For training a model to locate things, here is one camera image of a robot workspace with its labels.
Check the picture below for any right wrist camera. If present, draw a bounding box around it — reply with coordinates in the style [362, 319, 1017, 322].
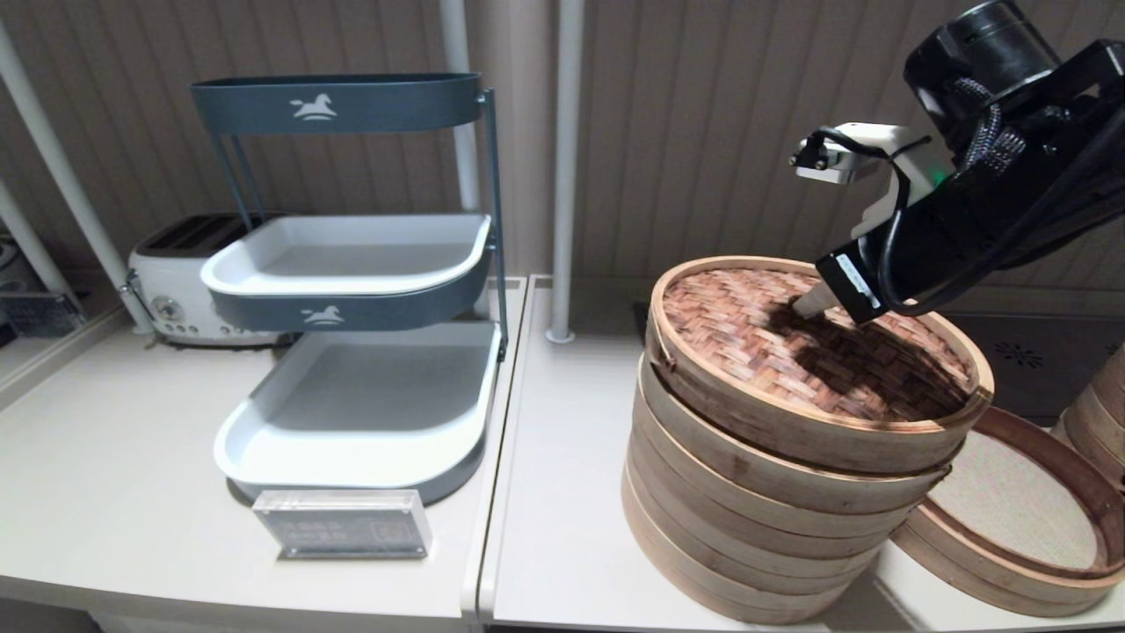
[789, 122, 954, 240]

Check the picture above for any black induction cooker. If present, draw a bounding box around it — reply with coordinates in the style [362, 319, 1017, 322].
[936, 306, 1125, 425]

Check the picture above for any white slanted pole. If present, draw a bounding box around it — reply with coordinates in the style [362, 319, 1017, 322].
[0, 178, 78, 304]
[0, 18, 157, 338]

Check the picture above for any beige steamer liner cloth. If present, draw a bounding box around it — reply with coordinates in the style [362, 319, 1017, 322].
[926, 429, 1101, 572]

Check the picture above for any woven bamboo steamer lid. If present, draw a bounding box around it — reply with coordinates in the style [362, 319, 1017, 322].
[645, 255, 995, 477]

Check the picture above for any dark grey rack frame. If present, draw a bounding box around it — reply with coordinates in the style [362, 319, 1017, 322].
[209, 86, 512, 363]

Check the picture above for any clear plastic box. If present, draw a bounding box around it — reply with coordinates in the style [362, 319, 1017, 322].
[0, 288, 87, 340]

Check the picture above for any bamboo steamer basket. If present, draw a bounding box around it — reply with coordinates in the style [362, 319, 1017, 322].
[627, 413, 924, 583]
[621, 466, 880, 626]
[635, 355, 953, 518]

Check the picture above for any white toaster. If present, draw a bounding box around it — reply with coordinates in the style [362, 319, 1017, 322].
[126, 212, 295, 349]

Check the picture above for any clear acrylic sign holder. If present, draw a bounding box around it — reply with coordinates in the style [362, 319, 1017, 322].
[251, 488, 434, 561]

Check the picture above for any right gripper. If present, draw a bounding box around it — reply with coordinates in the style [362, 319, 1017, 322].
[793, 105, 1095, 325]

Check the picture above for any dark grey rack tray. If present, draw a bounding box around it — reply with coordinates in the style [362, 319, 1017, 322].
[190, 72, 485, 136]

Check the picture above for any white vertical pole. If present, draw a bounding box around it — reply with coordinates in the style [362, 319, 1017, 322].
[545, 0, 587, 345]
[438, 0, 493, 319]

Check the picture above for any bamboo steamer stack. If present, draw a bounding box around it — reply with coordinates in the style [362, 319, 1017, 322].
[1049, 341, 1125, 486]

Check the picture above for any black cable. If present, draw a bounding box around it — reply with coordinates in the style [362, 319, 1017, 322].
[877, 110, 1125, 317]

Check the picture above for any large white and grey rack tray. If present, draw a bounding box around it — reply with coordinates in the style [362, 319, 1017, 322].
[213, 320, 504, 507]

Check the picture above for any bamboo steamer with cloth liner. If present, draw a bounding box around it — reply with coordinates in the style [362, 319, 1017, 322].
[890, 404, 1125, 619]

